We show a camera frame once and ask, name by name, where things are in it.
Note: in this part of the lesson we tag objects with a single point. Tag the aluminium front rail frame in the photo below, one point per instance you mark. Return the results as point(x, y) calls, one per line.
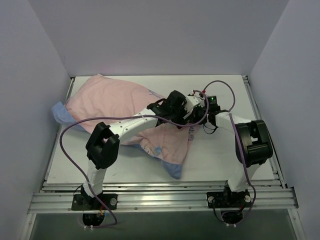
point(161, 197)

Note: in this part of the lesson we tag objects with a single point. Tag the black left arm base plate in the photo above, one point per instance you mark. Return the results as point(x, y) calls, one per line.
point(80, 203)

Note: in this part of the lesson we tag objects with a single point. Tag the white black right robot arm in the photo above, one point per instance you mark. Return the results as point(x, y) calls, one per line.
point(252, 148)

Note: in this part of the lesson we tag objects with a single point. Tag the blue printed pillowcase pink inside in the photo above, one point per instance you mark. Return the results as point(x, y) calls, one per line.
point(100, 96)

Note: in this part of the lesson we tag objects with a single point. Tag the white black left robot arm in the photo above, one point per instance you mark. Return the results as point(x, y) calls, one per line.
point(104, 142)

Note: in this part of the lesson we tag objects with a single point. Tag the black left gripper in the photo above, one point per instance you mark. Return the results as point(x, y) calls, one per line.
point(189, 118)

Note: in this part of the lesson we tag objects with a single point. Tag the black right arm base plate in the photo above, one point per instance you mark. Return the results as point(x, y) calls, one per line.
point(219, 199)

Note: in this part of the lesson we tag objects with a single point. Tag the aluminium table edge rail left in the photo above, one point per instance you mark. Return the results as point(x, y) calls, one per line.
point(63, 118)

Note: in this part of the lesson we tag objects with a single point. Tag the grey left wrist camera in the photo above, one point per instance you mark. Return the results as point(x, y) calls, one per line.
point(194, 102)

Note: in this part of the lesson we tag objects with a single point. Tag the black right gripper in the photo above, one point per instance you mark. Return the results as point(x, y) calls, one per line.
point(204, 120)

